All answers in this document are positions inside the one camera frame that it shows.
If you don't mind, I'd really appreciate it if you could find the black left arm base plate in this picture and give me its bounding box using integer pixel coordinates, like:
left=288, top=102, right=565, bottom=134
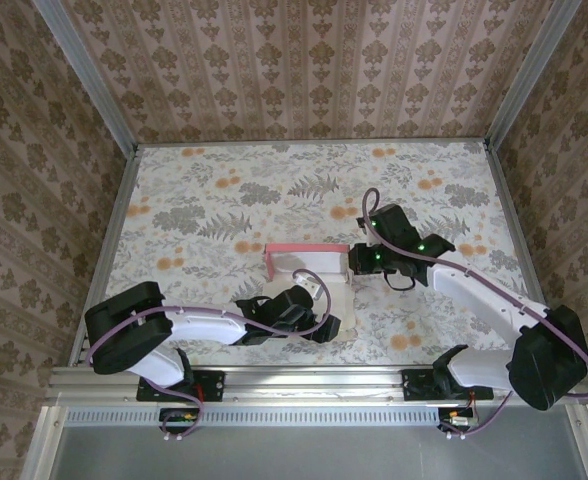
left=136, top=369, right=226, bottom=404

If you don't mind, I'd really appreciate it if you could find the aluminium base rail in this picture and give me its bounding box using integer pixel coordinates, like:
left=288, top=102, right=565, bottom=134
left=43, top=366, right=588, bottom=407

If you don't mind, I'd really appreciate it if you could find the aluminium frame post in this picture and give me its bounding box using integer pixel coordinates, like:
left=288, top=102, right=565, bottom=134
left=33, top=0, right=140, bottom=154
left=483, top=0, right=583, bottom=149

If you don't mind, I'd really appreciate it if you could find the aluminium table end rail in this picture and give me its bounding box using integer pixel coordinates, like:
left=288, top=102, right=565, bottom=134
left=136, top=138, right=490, bottom=150

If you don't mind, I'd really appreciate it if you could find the pink and white cloth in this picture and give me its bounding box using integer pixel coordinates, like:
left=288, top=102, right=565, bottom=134
left=264, top=242, right=358, bottom=342

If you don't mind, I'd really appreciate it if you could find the slotted grey cable duct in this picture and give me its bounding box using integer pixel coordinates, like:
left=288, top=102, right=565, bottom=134
left=63, top=407, right=475, bottom=427

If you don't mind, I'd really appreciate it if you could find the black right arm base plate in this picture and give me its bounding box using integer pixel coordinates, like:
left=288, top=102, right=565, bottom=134
left=401, top=367, right=495, bottom=402

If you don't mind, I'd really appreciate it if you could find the aluminium table side rail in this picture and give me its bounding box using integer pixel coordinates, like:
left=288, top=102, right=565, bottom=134
left=483, top=142, right=561, bottom=364
left=76, top=144, right=141, bottom=371

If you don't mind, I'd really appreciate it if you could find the black electronics box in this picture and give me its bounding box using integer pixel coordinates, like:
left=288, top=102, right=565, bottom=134
left=437, top=407, right=479, bottom=432
left=158, top=407, right=201, bottom=434

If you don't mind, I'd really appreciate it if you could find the floral tablecloth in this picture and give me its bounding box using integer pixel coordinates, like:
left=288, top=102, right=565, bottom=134
left=101, top=142, right=545, bottom=366

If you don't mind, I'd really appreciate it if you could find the grey metal panel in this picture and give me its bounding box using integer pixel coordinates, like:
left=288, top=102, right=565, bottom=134
left=21, top=404, right=588, bottom=480

